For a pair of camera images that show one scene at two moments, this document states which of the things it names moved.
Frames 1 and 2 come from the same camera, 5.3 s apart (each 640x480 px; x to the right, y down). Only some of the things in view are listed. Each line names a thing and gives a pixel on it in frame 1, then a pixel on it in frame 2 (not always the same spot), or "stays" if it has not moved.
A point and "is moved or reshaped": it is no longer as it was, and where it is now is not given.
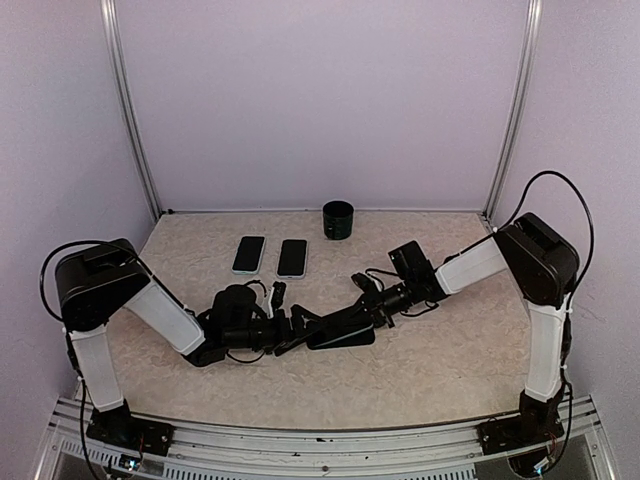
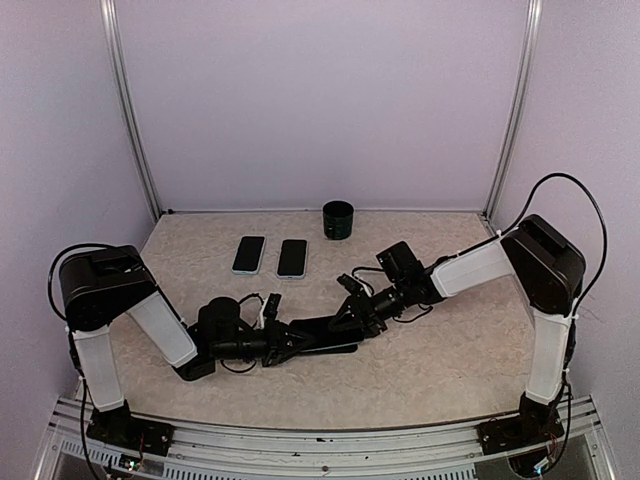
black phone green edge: (334, 327) is moved or reshaped
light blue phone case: (249, 255) stays
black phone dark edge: (293, 257) stays
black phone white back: (248, 255) stays
